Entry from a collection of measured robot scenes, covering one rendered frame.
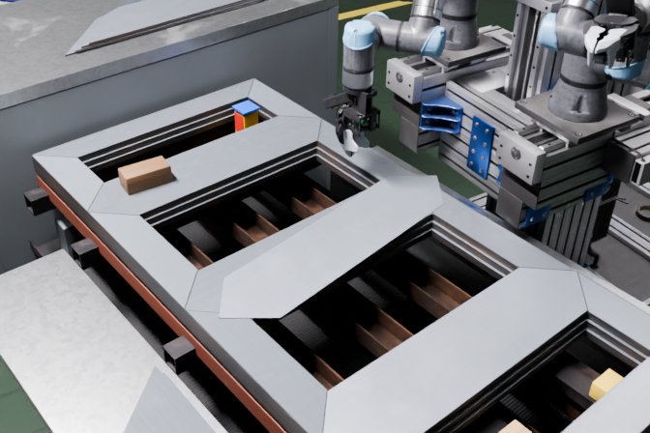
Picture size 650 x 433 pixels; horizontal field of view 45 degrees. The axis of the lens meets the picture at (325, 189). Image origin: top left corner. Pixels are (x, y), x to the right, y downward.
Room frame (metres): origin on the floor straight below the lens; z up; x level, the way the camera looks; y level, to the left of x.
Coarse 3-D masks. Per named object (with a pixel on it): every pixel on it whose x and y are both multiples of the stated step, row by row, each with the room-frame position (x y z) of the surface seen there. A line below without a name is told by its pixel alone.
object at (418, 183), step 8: (392, 176) 1.72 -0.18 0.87; (400, 176) 1.73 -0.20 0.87; (408, 176) 1.73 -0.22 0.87; (416, 176) 1.73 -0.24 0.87; (408, 184) 1.69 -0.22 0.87; (416, 184) 1.69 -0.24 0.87; (424, 184) 1.69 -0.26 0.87; (432, 184) 1.69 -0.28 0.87; (424, 192) 1.65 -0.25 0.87; (432, 192) 1.65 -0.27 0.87; (440, 192) 1.65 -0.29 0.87; (440, 200) 1.62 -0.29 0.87
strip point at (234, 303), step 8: (224, 280) 1.30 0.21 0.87; (224, 288) 1.28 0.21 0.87; (232, 288) 1.28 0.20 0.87; (224, 296) 1.25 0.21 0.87; (232, 296) 1.25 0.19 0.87; (240, 296) 1.25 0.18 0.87; (248, 296) 1.25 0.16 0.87; (224, 304) 1.22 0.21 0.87; (232, 304) 1.23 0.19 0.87; (240, 304) 1.23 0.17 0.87; (248, 304) 1.23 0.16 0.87; (256, 304) 1.23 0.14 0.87; (224, 312) 1.20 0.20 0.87; (232, 312) 1.20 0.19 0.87; (240, 312) 1.20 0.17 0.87; (248, 312) 1.20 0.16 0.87; (256, 312) 1.20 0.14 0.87; (264, 312) 1.20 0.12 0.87; (272, 312) 1.20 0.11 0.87
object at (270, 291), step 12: (252, 264) 1.36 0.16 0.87; (228, 276) 1.31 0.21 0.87; (240, 276) 1.32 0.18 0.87; (252, 276) 1.32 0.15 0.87; (264, 276) 1.32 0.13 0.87; (240, 288) 1.28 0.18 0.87; (252, 288) 1.28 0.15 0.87; (264, 288) 1.28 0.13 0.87; (276, 288) 1.28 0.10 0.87; (288, 288) 1.28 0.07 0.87; (264, 300) 1.24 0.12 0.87; (276, 300) 1.24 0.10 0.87; (288, 300) 1.24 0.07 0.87; (300, 300) 1.24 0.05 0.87; (276, 312) 1.20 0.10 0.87
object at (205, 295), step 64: (192, 128) 2.02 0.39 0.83; (64, 192) 1.65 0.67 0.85; (192, 192) 1.64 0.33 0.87; (128, 256) 1.40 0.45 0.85; (256, 256) 1.39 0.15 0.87; (384, 256) 1.44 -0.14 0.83; (192, 320) 1.19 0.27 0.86; (256, 320) 1.21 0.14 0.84; (576, 320) 1.20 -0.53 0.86; (256, 384) 1.02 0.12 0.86; (512, 384) 1.05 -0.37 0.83
